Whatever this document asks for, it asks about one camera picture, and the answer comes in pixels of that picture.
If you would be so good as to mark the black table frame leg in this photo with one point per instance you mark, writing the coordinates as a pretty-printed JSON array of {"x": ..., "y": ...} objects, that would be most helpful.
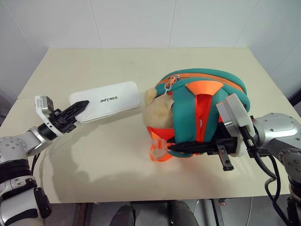
[{"x": 218, "y": 214}]

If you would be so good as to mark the dark rounded shape under table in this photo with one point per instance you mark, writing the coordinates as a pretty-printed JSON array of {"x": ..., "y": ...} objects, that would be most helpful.
[{"x": 123, "y": 215}]

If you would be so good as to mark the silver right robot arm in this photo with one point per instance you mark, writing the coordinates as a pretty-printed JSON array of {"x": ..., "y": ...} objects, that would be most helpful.
[{"x": 277, "y": 129}]

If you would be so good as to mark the white rounded Unitree box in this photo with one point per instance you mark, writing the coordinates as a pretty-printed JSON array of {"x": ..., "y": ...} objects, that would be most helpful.
[{"x": 110, "y": 101}]

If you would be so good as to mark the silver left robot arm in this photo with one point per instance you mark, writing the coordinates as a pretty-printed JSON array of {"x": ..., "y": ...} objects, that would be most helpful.
[{"x": 30, "y": 141}]

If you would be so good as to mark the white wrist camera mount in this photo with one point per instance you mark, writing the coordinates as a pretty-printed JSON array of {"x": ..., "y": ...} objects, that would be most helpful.
[
  {"x": 235, "y": 117},
  {"x": 43, "y": 103}
]

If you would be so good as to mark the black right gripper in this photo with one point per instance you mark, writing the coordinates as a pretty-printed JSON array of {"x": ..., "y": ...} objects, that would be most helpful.
[{"x": 225, "y": 147}]

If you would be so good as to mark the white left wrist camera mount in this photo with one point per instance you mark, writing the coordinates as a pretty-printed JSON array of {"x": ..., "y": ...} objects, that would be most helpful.
[{"x": 43, "y": 103}]

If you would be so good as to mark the dark object beside table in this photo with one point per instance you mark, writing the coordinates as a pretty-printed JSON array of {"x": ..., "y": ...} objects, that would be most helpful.
[{"x": 295, "y": 94}]

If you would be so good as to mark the grey rounded shape under table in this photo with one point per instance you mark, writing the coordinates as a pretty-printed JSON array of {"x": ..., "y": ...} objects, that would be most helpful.
[{"x": 183, "y": 213}]

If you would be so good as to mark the orange and teal plush backpack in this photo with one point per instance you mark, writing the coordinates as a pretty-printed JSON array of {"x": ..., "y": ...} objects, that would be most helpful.
[{"x": 188, "y": 110}]

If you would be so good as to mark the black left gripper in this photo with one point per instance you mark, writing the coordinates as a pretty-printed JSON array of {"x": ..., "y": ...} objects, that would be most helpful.
[{"x": 61, "y": 122}]

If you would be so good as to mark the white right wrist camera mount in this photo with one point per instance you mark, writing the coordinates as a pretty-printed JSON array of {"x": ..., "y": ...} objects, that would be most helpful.
[{"x": 235, "y": 117}]

